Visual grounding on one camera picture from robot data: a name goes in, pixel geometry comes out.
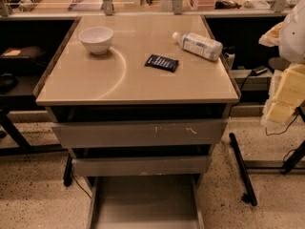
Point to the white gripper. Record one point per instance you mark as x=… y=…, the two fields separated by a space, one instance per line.
x=294 y=37

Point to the dark blue rxbar wrapper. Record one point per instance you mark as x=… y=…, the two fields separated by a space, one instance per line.
x=162 y=63

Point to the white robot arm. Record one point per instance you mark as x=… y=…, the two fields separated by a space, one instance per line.
x=291 y=42

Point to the grey top drawer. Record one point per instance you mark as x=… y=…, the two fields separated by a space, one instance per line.
x=139 y=133

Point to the grey drawer cabinet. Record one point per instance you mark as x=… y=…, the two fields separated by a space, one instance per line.
x=81 y=86

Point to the grey middle drawer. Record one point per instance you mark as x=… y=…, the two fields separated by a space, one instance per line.
x=141 y=166

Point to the open grey bottom drawer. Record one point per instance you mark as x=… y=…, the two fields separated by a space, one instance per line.
x=145 y=202

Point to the black power adapter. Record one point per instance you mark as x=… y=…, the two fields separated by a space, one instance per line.
x=258 y=70

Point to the clear plastic water bottle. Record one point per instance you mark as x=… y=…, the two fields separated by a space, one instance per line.
x=200 y=45

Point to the black table leg base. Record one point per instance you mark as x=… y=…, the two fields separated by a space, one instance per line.
x=249 y=196

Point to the white ceramic bowl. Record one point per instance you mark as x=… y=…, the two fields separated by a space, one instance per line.
x=96 y=40

